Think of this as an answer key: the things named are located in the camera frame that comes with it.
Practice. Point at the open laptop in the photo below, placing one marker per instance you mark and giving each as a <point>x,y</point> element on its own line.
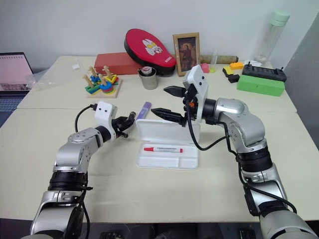
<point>12,74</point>

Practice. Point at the yellow building block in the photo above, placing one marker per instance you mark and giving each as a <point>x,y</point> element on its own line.
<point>236,65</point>

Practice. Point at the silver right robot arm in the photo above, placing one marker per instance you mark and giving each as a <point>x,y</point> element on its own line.
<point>249,129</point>

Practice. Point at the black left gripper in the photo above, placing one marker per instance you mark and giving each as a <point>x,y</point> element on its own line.
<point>118,127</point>

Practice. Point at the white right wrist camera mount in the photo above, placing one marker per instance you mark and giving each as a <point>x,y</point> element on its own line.
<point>199,82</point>

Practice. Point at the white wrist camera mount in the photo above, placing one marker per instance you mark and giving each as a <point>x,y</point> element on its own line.
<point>104,112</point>
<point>199,82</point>

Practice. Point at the brown rolled mat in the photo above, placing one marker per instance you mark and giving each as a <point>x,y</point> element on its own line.
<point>224,58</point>

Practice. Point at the white crumpled paper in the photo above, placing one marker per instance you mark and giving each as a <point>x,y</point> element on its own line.
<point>254,62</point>

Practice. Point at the green rectangular box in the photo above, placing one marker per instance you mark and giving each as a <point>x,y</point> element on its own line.
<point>260,85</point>

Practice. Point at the wooden picture frame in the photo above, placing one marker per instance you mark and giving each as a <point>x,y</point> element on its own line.
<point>187,53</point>

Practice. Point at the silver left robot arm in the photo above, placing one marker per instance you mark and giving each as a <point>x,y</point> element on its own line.
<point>72,154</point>

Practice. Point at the red cartoon boxing pad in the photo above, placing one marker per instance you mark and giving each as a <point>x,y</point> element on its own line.
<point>147,49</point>

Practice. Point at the purple marker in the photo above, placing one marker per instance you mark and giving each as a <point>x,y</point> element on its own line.
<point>144,109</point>

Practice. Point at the white plastic pencil case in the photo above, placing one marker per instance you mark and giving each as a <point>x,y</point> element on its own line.
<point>167,137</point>

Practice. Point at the pink small block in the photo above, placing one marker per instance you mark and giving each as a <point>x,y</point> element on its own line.
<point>205,68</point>

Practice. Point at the red whiteboard marker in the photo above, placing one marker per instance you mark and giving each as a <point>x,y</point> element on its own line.
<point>163,149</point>

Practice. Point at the wooden colourful stacking toy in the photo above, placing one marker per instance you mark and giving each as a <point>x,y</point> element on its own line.
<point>102,84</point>

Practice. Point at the clear plastic bag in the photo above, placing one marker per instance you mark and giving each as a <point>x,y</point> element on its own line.
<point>54,77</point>

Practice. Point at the metal cup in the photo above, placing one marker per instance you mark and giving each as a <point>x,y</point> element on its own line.
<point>149,81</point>

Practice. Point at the red rectangular box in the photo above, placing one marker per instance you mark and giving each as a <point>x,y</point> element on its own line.
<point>112,63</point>

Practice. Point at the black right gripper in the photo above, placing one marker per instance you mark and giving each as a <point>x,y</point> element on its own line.
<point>190,109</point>

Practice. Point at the clear bottle with green lid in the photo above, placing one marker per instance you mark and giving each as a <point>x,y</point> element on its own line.
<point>271,35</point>

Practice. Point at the clear tube on yellow-green base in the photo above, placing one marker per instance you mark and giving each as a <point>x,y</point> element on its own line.
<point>213,64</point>

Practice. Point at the yellow and black block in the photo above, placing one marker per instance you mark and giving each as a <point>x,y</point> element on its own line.
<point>230,74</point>

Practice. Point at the black remote controller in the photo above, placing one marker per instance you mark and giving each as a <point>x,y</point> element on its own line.
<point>264,72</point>

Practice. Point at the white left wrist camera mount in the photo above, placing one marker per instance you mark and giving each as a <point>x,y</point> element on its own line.
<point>104,112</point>

